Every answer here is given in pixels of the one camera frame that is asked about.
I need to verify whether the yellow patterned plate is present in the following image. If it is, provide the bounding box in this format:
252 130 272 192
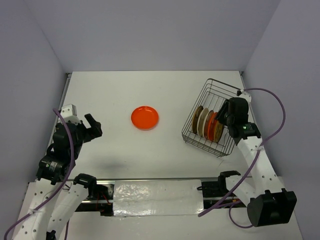
213 121 224 143

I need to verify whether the orange plate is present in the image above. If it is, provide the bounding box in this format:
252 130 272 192
130 105 159 131
207 112 218 142

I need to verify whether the cream plate with ink drawing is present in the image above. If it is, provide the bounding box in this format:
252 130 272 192
202 110 214 139

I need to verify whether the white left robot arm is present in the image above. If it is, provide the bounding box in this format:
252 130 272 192
9 109 103 240

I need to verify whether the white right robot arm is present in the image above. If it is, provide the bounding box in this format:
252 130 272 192
217 97 297 227

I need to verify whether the white plate in rack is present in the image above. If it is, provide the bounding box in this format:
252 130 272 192
196 107 209 137

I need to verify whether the brown rimmed plate in rack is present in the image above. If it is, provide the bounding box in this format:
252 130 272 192
191 105 204 134

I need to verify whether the silver foil tape sheet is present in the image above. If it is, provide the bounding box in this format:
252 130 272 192
112 179 204 217

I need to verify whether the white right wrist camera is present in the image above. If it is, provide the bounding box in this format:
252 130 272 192
236 89 252 103

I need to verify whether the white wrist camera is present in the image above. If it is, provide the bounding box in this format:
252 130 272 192
60 104 82 125
236 89 252 103

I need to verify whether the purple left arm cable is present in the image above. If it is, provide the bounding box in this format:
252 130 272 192
3 107 77 240

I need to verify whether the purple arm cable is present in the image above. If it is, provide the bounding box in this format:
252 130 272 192
3 107 77 240
198 87 286 229

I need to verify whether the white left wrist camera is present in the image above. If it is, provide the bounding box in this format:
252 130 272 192
60 104 82 125

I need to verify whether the wire dish rack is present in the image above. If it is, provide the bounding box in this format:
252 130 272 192
181 78 240 157

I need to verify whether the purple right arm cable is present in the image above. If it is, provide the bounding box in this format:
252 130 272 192
198 87 286 229

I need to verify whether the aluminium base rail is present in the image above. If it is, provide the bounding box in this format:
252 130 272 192
67 176 251 216

